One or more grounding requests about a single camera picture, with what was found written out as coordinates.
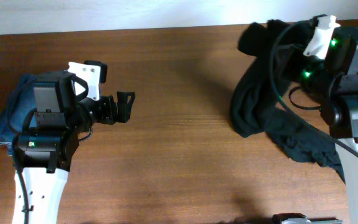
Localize black t-shirt with logo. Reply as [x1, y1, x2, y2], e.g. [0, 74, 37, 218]
[229, 19, 313, 139]

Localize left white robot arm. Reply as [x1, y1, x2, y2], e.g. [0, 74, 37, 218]
[12, 71, 135, 223]

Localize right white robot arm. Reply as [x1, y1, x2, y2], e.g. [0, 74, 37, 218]
[301, 29, 358, 223]

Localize folded blue denim jeans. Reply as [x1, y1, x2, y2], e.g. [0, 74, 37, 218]
[0, 73, 40, 156]

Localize crumpled dark green-black cloth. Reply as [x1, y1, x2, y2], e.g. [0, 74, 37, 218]
[265, 108, 345, 180]

